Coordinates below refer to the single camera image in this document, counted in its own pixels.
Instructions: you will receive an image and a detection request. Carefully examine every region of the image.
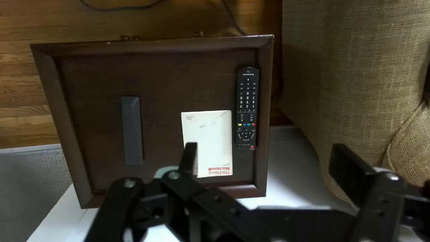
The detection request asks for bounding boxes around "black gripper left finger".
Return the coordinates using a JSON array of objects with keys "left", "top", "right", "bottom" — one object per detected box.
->
[{"left": 84, "top": 142, "right": 197, "bottom": 242}]

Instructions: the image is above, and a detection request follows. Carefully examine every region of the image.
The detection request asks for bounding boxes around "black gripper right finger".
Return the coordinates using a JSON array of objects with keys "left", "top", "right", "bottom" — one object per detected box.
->
[{"left": 329, "top": 144, "right": 430, "bottom": 242}]

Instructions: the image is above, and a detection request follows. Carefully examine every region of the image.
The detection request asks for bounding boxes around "gray remote control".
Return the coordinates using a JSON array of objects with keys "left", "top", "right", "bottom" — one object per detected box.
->
[{"left": 120, "top": 97, "right": 143, "bottom": 165}]

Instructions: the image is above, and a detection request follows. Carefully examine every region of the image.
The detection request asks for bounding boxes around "black remote control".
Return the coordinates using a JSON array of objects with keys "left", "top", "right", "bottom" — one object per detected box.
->
[{"left": 233, "top": 64, "right": 260, "bottom": 153}]

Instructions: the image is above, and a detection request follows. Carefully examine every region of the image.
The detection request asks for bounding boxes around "white paperback book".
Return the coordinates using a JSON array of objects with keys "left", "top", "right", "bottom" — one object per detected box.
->
[{"left": 181, "top": 110, "right": 232, "bottom": 177}]

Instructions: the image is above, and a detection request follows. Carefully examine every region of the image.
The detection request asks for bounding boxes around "tan fabric couch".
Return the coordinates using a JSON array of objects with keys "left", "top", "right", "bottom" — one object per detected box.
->
[{"left": 279, "top": 0, "right": 430, "bottom": 199}]

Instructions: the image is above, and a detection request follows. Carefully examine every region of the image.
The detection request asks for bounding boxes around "dark brown wooden side table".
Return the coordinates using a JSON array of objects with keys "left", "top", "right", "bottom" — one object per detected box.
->
[{"left": 30, "top": 35, "right": 274, "bottom": 208}]

